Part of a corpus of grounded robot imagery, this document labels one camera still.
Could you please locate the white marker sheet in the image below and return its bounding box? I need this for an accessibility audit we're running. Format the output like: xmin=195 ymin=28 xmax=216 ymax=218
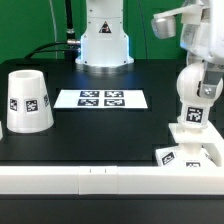
xmin=54 ymin=90 xmax=148 ymax=109

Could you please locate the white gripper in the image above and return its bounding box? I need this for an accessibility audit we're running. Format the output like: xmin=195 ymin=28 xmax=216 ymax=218
xmin=180 ymin=0 xmax=224 ymax=98

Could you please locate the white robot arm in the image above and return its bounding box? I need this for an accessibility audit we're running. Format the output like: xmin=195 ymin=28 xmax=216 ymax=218
xmin=76 ymin=0 xmax=224 ymax=99

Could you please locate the white part at left edge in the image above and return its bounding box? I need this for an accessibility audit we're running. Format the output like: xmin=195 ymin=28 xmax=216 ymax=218
xmin=0 ymin=121 xmax=3 ymax=141

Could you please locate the white lamp bulb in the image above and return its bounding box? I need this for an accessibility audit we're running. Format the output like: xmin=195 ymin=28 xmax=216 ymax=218
xmin=177 ymin=63 xmax=214 ymax=129

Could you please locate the white table border frame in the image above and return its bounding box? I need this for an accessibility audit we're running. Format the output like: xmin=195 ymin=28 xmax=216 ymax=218
xmin=0 ymin=121 xmax=224 ymax=196

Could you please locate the white lamp shade cone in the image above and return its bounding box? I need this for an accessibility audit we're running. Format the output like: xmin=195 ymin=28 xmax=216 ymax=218
xmin=7 ymin=70 xmax=54 ymax=133

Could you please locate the black cable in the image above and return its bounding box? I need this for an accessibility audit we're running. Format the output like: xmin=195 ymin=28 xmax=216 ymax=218
xmin=24 ymin=0 xmax=82 ymax=60

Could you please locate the white lamp base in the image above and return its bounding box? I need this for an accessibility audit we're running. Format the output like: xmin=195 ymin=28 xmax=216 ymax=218
xmin=155 ymin=123 xmax=224 ymax=168

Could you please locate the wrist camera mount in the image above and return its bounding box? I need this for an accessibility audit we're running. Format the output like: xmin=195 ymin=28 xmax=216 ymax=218
xmin=151 ymin=4 xmax=203 ymax=39

